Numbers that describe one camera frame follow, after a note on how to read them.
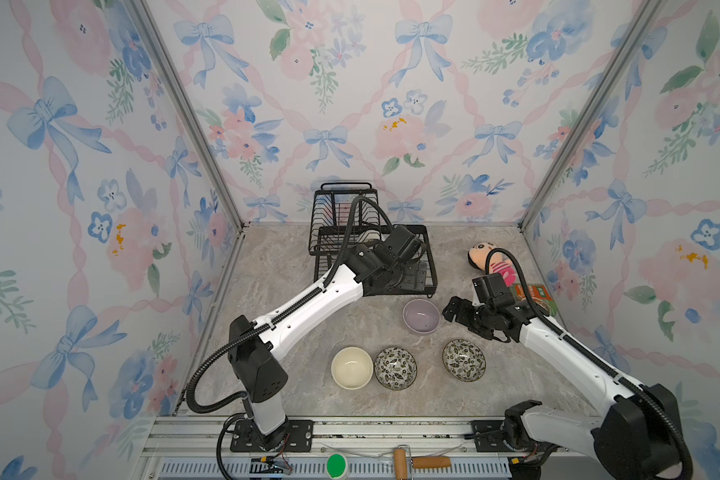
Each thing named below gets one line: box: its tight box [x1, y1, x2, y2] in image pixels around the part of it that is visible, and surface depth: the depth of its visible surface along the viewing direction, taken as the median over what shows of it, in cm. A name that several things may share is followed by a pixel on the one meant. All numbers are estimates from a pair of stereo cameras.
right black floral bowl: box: [442, 339, 486, 382], surface depth 86 cm
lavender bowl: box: [402, 299, 441, 335], surface depth 94 cm
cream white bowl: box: [331, 346, 374, 391], surface depth 84 cm
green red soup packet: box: [509, 284, 559, 318], surface depth 102 cm
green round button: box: [327, 454, 347, 479], surface depth 64 cm
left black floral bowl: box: [374, 346, 418, 391], surface depth 85 cm
